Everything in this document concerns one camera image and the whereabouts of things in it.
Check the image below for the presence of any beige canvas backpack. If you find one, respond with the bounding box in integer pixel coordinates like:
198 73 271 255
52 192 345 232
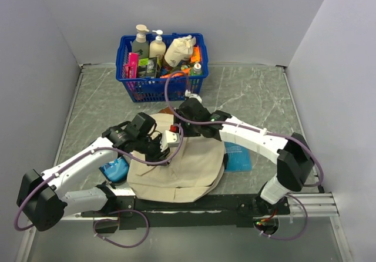
126 112 226 203

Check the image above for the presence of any brown leather wallet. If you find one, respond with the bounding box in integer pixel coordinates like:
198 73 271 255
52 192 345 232
159 107 174 115

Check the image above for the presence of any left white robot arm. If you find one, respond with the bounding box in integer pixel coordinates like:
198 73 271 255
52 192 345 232
16 112 180 231

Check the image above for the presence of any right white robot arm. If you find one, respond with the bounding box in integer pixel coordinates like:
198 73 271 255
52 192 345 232
173 98 314 216

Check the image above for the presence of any orange long packet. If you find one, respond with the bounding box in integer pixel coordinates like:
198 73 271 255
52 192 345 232
160 68 190 79

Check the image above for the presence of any small green red-capped bottle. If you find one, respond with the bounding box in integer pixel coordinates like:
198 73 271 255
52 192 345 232
190 63 202 76

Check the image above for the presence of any blue dinosaur pencil case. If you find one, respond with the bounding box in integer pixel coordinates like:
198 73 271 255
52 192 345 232
99 157 129 184

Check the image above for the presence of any orange snack packet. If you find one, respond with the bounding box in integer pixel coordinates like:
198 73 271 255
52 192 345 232
190 46 201 63

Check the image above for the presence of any blue plastic shopping basket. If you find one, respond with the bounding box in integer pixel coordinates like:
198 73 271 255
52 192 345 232
116 33 209 103

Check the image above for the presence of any green black box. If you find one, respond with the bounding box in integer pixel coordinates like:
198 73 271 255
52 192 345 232
137 57 162 78

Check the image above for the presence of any blue paperback book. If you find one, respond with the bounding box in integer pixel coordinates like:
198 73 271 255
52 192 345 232
224 142 252 172

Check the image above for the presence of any cream pump lotion bottle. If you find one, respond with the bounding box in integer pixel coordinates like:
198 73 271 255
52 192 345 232
149 29 166 60

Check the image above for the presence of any pink box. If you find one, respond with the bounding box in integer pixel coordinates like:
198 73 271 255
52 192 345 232
123 52 139 79

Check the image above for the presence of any green pump bottle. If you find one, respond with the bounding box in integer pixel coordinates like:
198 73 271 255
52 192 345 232
132 24 149 59

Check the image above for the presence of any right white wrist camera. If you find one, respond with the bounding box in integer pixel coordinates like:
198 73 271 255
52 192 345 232
184 90 202 103

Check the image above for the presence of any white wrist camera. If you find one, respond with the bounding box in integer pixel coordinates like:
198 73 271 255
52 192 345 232
184 90 202 103
160 125 183 152

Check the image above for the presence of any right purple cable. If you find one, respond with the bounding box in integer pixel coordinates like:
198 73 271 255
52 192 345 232
163 70 324 241

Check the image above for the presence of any purple cable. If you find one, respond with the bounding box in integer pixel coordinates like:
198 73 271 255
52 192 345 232
14 122 184 231
163 70 324 241

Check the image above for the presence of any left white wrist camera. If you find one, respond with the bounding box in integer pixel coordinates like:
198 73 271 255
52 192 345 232
160 125 183 152

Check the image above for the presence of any beige drawstring cloth pouch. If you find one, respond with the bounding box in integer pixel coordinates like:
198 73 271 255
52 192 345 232
163 35 196 68

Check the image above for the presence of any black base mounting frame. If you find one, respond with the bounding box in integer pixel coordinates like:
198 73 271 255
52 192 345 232
81 194 290 230

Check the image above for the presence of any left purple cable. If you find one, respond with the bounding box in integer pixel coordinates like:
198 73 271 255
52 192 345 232
14 122 184 231

